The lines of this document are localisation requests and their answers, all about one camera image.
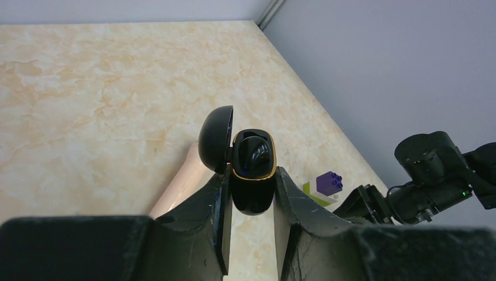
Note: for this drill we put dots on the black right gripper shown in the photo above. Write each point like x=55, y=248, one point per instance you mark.
x=365, y=205

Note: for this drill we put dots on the aluminium frame rail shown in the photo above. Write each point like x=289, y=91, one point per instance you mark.
x=269, y=13

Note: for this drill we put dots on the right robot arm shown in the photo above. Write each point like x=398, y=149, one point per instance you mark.
x=441, y=177

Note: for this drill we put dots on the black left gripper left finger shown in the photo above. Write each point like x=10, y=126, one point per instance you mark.
x=183, y=244

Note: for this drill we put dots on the black earbud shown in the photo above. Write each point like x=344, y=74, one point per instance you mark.
x=254, y=152

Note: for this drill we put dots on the black earbud charging case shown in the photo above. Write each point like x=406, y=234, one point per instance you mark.
x=252, y=192

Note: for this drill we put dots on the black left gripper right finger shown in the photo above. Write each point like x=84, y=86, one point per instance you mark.
x=313, y=244

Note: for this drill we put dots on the purple and green toy blocks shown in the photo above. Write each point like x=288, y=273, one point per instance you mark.
x=324, y=189

